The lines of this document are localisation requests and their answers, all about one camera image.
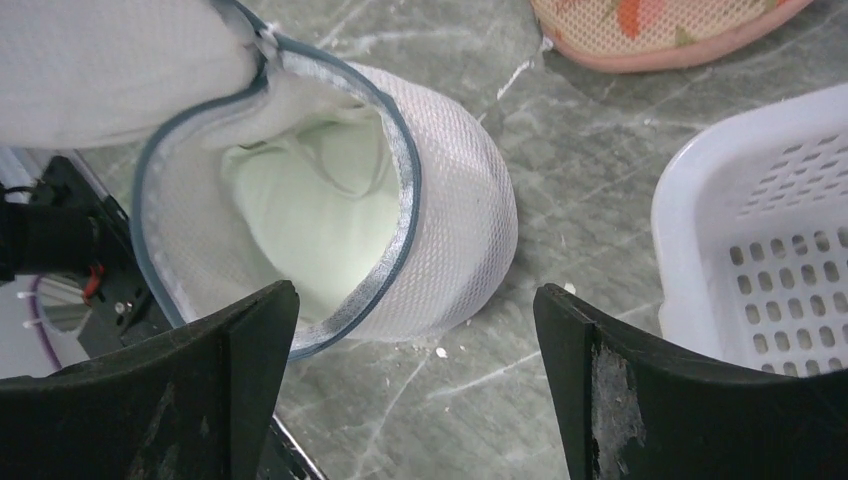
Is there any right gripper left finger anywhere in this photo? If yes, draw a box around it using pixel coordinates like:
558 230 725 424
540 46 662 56
1 281 300 479

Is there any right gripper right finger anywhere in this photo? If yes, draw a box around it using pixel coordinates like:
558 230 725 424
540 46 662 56
533 284 847 479

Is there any white mesh laundry bag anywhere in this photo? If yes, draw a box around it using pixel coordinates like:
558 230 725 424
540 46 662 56
1 1 517 359

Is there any floral pink laundry bag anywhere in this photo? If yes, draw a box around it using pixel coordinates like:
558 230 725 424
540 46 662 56
530 0 812 73

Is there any white plastic basket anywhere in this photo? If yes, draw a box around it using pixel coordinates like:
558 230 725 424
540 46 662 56
651 85 847 377

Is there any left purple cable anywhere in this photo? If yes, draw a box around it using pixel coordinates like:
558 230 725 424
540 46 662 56
26 274 64 372

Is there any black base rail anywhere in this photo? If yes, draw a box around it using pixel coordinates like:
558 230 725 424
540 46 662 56
1 155 322 479

